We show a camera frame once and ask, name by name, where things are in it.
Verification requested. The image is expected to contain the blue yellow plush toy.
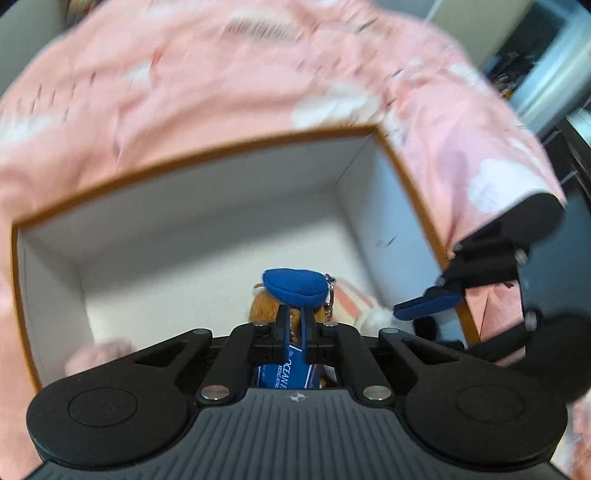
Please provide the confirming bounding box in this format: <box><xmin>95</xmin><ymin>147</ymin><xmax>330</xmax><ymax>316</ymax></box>
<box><xmin>247</xmin><ymin>285</ymin><xmax>327</xmax><ymax>345</ymax></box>

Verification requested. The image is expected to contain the blue card packet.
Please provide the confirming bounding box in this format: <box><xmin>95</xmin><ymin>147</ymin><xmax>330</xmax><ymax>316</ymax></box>
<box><xmin>256</xmin><ymin>344</ymin><xmax>320</xmax><ymax>390</ymax></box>

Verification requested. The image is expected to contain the pink striped plush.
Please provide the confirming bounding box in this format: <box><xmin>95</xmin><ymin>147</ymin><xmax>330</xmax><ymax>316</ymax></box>
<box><xmin>331</xmin><ymin>279</ymin><xmax>393</xmax><ymax>337</ymax></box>

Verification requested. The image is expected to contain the orange cardboard box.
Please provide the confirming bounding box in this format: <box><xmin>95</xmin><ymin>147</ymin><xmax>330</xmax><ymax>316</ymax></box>
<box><xmin>11</xmin><ymin>123</ymin><xmax>482</xmax><ymax>393</ymax></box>

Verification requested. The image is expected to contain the pink plush toy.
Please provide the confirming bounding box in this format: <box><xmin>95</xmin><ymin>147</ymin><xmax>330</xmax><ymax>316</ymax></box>
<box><xmin>64</xmin><ymin>338</ymin><xmax>136</xmax><ymax>376</ymax></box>

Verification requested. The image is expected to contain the pink printed bed quilt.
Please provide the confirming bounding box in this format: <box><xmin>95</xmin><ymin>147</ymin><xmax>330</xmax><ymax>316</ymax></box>
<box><xmin>1</xmin><ymin>1</ymin><xmax>562</xmax><ymax>479</ymax></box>

